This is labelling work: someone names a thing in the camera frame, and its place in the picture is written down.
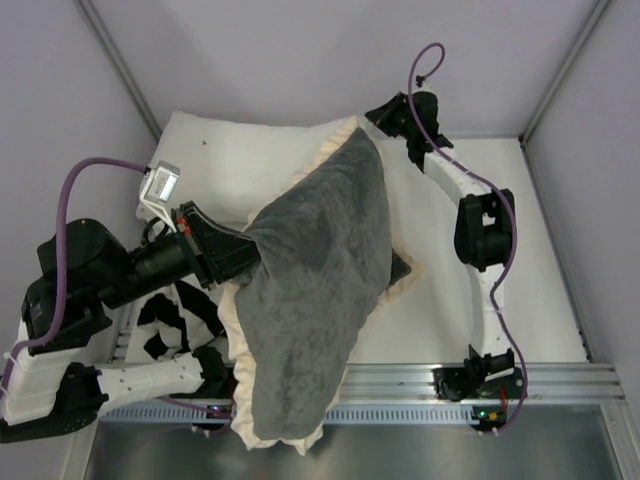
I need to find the grey plush cream-frilled pillowcase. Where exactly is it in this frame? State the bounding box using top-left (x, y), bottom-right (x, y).
top-left (219, 117), bottom-right (422, 454)

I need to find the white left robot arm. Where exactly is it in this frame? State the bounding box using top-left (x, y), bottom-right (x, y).
top-left (1, 203), bottom-right (260, 444)

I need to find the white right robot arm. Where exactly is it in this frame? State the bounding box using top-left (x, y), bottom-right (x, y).
top-left (365, 91), bottom-right (527, 402)

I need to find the white plain pillow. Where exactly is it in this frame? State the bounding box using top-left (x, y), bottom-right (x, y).
top-left (142, 110), bottom-right (346, 241)

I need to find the black white striped cloth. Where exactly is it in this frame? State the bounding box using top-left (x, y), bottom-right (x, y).
top-left (124, 276), bottom-right (227, 364)

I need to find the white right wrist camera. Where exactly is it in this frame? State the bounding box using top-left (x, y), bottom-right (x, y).
top-left (413, 75), bottom-right (435, 96)

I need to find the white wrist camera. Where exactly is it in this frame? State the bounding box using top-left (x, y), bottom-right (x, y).
top-left (413, 75), bottom-right (435, 96)
top-left (139, 161), bottom-right (180, 229)

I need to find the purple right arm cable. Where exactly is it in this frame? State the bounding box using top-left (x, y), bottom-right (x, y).
top-left (407, 43), bottom-right (529, 434)

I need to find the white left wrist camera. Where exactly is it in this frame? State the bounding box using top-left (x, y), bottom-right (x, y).
top-left (139, 161), bottom-right (180, 229)

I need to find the right corner aluminium post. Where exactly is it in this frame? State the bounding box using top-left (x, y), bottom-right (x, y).
top-left (518, 0), bottom-right (614, 148)

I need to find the corner aluminium post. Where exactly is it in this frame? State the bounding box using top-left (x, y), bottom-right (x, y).
top-left (518, 0), bottom-right (614, 148)
top-left (72, 0), bottom-right (162, 142)

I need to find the left corner aluminium post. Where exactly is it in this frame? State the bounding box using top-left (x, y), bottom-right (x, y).
top-left (72, 0), bottom-right (162, 142)

